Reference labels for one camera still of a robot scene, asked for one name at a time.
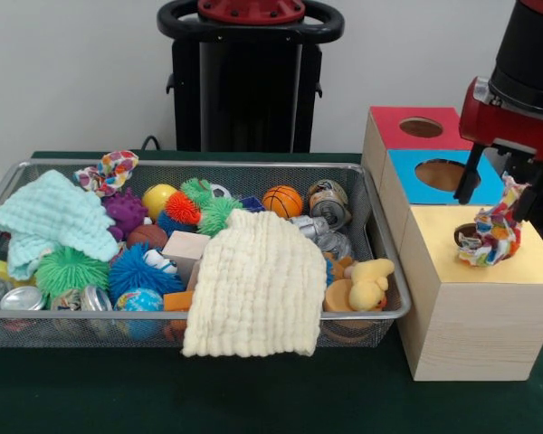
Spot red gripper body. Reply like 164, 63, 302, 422
459, 76, 543, 166

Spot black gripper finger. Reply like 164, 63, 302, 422
453, 145, 485, 203
513, 165, 543, 222

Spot colourful patterned cloth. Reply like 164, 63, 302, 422
454, 171, 533, 269
73, 149, 140, 199

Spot cream waffle cloth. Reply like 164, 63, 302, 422
180, 208, 328, 358

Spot wooden box with three holes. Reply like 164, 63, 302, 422
360, 106, 543, 382

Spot shallow mesh bin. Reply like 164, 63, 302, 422
0, 157, 413, 349

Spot yellow plush duck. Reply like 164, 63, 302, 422
348, 258, 395, 312

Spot orange basketball toy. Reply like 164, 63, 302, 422
262, 184, 304, 218

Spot dark green table cloth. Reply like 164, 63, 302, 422
0, 151, 543, 434

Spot yellow ball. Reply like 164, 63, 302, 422
141, 184, 178, 222

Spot purple knobby ball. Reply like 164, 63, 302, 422
102, 187, 149, 241

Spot blue spiky ball with eyes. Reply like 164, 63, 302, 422
108, 243, 186, 305

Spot globe print ball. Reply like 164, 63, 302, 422
113, 287, 166, 340

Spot green spiky ball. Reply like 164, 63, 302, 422
34, 246, 111, 302

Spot mint waffle cloth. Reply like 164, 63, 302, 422
0, 169, 121, 281

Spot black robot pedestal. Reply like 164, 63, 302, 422
157, 0, 345, 153

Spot black cable behind bin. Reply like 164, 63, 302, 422
140, 134, 165, 153

